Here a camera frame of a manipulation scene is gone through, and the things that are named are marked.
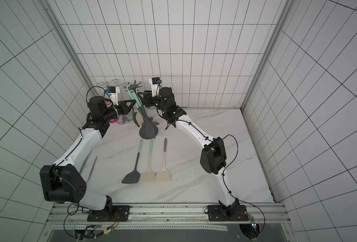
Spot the beige spatula green handle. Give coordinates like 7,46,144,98
139,139,155,184

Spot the beige spatula grey handle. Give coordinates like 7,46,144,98
155,138,171,183

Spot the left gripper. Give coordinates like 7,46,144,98
103,100,137,121

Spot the grey utensil green handle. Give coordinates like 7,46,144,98
127,86,144,128

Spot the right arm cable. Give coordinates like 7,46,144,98
220,134,266,240

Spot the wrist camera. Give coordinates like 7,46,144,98
149,77,161,97
106,86,120,105

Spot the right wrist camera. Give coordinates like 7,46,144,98
149,77,161,97

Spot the chrome glass holder stand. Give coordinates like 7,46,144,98
98,79,133,125

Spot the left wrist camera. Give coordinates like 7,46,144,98
106,86,120,105

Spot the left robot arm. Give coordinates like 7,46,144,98
39,96,136,221

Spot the grey utensil rack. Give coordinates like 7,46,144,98
126,81,158,139

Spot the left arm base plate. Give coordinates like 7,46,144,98
87,205,131,222

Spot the left base cable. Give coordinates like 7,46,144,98
63,205,121,240

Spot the pink plastic wine glass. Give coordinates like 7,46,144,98
104,99,120,124

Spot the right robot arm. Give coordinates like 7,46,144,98
136,85,241,221

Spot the grey spatula green handle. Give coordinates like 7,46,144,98
122,139,143,184

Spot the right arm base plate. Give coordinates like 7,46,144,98
205,205,250,222

